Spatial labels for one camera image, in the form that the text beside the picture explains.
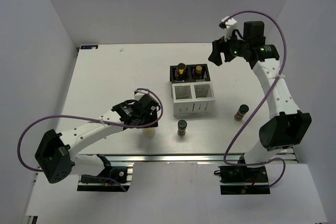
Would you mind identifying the XDOF logo sticker left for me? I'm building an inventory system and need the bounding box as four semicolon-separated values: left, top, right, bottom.
80;45;98;50

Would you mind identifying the spice jar black lid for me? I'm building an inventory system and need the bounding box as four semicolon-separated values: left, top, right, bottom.
234;104;249;122
177;120;187;136

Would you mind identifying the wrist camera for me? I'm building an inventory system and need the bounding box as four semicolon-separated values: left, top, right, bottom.
134;90;149;101
219;16;238;41

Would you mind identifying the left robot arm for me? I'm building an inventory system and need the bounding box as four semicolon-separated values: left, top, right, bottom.
35;94;162;184

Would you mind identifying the brown bottle gold cap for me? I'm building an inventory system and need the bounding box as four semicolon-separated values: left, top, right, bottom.
194;65;203;80

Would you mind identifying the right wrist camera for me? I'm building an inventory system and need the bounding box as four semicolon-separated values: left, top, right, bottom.
219;16;238;41

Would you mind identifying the tall dark sauce bottle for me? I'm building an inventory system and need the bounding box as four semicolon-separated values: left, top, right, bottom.
176;63;187;81

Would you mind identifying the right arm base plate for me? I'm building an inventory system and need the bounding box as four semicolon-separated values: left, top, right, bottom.
214;166;270;195

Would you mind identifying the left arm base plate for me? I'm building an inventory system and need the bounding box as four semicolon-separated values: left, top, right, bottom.
77;165;133;193

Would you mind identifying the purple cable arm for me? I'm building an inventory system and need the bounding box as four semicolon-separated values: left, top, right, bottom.
17;88;164;193
223;10;287;188

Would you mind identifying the white squeeze bottle yellow cap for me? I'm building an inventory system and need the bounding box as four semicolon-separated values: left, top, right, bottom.
142;127;156;137

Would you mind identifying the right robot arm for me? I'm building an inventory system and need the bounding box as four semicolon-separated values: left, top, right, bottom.
208;17;312;182

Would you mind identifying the black metal organizer rack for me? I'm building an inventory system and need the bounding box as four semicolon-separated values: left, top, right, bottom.
170;63;211;84

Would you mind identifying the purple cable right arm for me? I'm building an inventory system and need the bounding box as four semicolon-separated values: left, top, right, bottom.
223;10;287;188

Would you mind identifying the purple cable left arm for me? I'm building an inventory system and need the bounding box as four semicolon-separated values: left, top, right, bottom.
17;88;164;193

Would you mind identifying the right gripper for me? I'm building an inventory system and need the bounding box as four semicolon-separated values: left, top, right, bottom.
207;29;248;67

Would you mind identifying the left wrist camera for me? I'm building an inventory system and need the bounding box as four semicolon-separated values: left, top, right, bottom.
134;90;149;101

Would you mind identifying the white metal organizer rack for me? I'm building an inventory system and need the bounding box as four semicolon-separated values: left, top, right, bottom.
172;81;215;116

